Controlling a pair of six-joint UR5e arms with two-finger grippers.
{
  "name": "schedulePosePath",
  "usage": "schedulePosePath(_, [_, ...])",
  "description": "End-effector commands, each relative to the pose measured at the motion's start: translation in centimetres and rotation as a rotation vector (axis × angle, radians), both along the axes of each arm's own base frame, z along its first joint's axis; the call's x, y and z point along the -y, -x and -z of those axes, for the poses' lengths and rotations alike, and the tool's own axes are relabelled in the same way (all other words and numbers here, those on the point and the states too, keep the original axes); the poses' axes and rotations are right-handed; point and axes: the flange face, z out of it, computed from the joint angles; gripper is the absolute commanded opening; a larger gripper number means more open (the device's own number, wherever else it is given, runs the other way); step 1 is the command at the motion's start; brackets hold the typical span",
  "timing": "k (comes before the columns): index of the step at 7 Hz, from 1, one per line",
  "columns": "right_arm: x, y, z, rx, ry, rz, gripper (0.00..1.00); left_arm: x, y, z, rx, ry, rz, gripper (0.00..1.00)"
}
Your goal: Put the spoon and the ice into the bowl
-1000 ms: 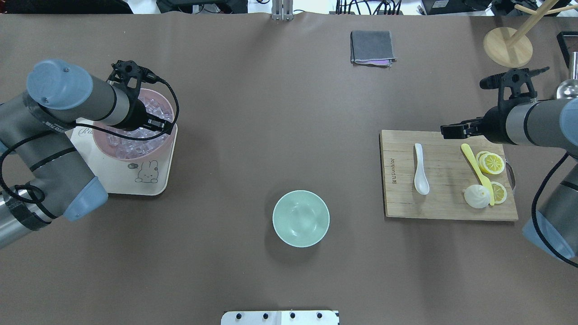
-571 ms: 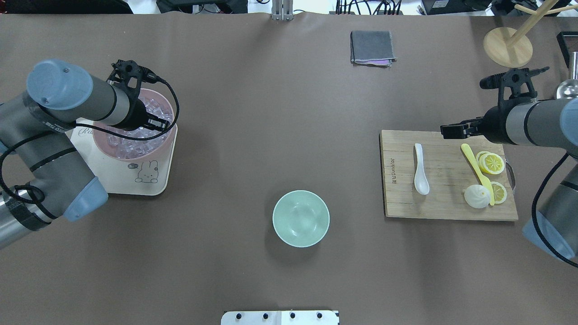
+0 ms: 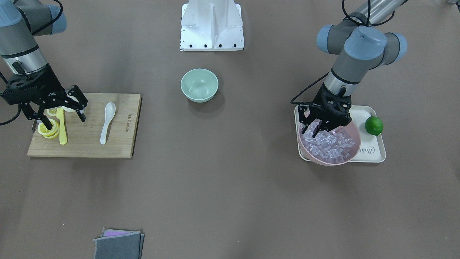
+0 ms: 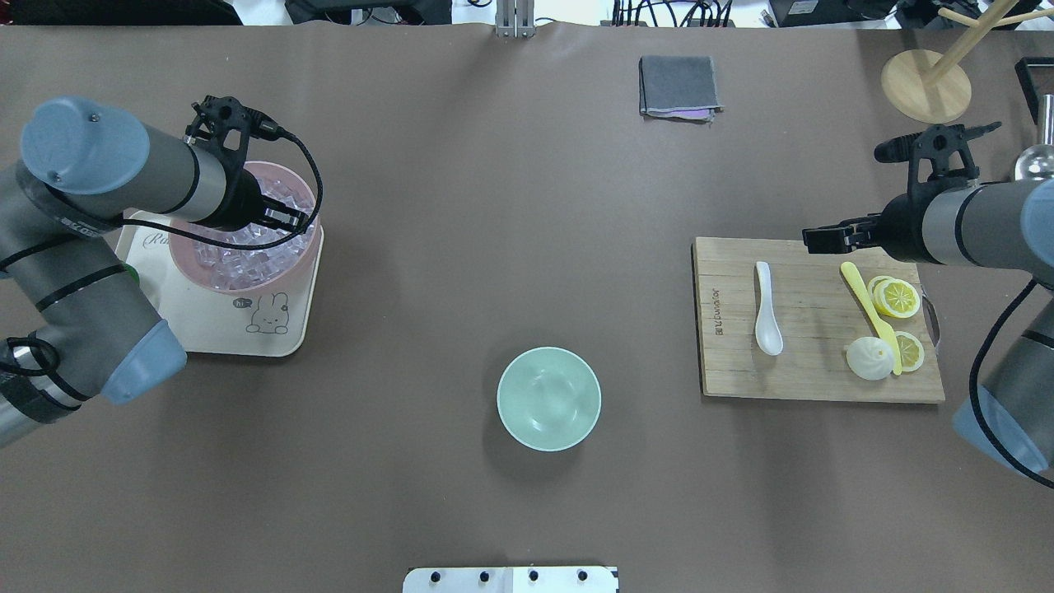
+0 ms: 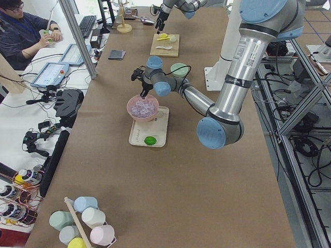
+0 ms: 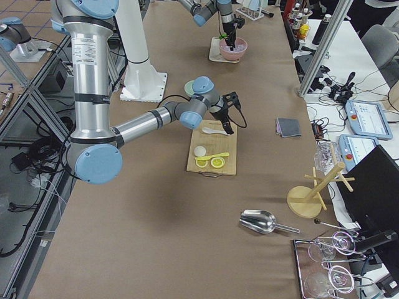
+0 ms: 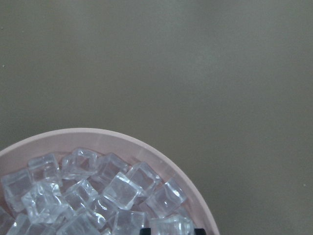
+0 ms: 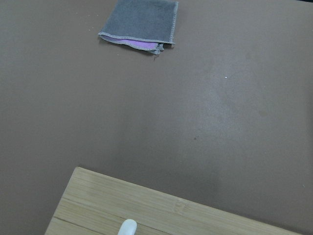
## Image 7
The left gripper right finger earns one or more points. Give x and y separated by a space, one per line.
199 231

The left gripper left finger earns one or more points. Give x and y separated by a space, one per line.
145 231

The clear ice cubes pile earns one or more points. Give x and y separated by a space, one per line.
86 193

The pink bowl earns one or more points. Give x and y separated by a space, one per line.
128 148

